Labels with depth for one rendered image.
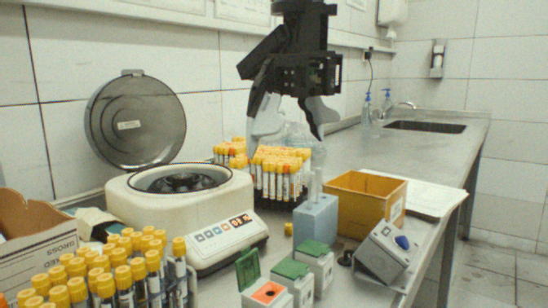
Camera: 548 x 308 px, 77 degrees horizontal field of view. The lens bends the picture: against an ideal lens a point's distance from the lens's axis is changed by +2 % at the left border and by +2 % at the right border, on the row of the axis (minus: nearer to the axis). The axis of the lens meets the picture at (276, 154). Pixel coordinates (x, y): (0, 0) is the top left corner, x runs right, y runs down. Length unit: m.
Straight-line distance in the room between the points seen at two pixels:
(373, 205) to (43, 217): 0.52
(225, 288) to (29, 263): 0.26
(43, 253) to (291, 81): 0.36
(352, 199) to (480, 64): 2.11
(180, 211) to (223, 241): 0.09
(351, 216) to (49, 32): 0.69
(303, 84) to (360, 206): 0.31
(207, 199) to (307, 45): 0.31
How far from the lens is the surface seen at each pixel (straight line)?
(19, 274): 0.49
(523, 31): 2.70
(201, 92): 1.07
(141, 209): 0.60
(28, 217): 0.63
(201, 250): 0.59
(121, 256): 0.46
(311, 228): 0.57
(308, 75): 0.43
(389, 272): 0.57
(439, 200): 0.94
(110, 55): 0.90
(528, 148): 2.74
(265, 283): 0.44
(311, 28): 0.45
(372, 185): 0.80
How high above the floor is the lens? 1.20
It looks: 14 degrees down
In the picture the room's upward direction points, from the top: straight up
